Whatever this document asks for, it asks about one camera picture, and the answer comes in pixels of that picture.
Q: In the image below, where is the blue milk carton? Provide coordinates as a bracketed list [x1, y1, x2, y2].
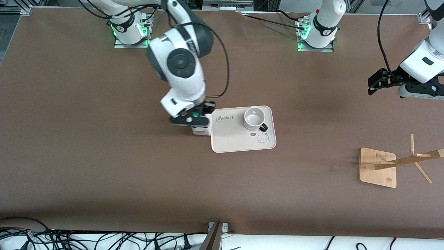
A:
[192, 115, 213, 136]

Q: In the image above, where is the white mug black handle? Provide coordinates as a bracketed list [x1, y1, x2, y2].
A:
[244, 107, 268, 132]

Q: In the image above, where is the wooden cup rack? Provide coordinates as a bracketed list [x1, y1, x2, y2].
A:
[359, 134, 444, 189]

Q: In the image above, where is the beige rabbit tray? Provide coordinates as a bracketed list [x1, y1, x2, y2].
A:
[210, 106, 277, 153]

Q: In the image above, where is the white power strip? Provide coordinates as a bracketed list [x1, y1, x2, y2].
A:
[202, 0, 254, 11]

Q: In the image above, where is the aluminium profile bar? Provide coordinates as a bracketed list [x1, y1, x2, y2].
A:
[199, 222, 224, 250]

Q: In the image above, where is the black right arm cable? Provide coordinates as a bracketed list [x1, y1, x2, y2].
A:
[78, 0, 230, 99]

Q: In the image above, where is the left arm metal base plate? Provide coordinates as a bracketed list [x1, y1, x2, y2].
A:
[297, 21, 334, 52]

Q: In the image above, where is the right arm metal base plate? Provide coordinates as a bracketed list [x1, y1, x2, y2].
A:
[114, 34, 150, 49]

